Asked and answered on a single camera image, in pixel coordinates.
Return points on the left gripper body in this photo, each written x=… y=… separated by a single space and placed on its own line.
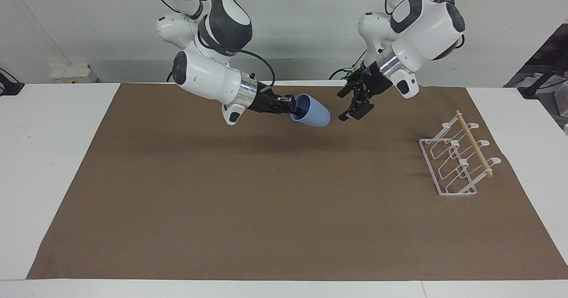
x=372 y=81

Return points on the black stand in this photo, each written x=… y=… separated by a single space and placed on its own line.
x=9 y=86

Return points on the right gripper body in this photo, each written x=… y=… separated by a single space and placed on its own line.
x=264 y=100

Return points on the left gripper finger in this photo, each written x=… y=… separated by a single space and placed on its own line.
x=346 y=91
x=364 y=108

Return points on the light blue cup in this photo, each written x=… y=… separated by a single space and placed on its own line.
x=316 y=113

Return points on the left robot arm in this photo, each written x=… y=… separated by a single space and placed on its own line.
x=426 y=27

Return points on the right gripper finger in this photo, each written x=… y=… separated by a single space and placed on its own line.
x=293 y=108
x=286 y=99

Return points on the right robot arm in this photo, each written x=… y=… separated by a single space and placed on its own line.
x=208 y=73

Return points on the white box with yellow label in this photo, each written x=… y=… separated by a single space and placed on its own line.
x=71 y=73

